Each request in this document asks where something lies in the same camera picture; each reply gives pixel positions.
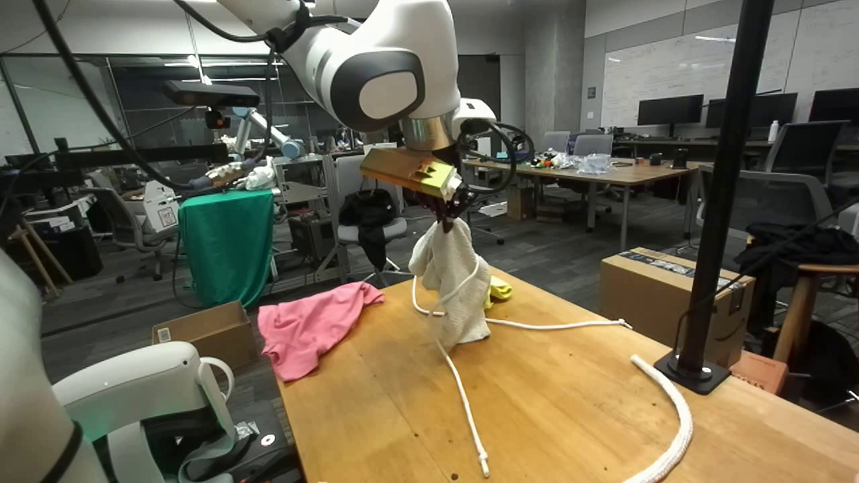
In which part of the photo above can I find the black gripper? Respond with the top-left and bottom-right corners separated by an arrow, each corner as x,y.
428,178 -> 486,235

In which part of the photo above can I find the white towel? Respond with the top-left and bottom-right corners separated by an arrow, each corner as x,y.
407,217 -> 493,352

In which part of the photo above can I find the yellow cloth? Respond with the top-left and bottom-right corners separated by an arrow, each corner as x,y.
486,272 -> 514,306

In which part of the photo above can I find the hot pink cloth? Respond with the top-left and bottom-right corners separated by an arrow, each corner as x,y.
255,278 -> 387,385

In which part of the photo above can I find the thick white braided rope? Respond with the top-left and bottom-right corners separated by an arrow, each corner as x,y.
622,352 -> 697,483

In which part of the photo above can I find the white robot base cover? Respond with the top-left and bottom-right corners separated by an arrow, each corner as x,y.
50,337 -> 241,483

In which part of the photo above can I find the long wooden desk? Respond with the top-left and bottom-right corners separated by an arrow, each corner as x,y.
479,157 -> 713,252

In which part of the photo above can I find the cardboard box with black tape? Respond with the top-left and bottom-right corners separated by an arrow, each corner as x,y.
599,244 -> 760,369

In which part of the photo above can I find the green cloth cover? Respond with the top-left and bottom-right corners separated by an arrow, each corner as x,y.
173,185 -> 275,310

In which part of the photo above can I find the black computer monitor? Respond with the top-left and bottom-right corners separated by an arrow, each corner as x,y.
806,85 -> 859,125
637,91 -> 706,127
706,89 -> 800,127

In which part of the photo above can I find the small open cardboard box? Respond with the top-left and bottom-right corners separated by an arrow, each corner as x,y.
151,301 -> 266,373

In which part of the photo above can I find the black pole stand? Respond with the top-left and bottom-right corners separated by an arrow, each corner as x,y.
653,0 -> 779,397

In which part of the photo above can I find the grey office chair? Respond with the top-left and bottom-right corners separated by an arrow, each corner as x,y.
694,168 -> 839,262

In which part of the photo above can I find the reddish flat board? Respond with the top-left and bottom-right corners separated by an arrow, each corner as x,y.
726,348 -> 791,397

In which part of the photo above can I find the round wooden stool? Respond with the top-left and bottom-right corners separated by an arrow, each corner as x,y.
773,259 -> 859,364

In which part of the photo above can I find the black mounted camera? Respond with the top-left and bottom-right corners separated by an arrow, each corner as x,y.
163,78 -> 263,133

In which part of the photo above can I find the black mount bar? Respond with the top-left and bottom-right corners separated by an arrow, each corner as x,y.
0,138 -> 231,193

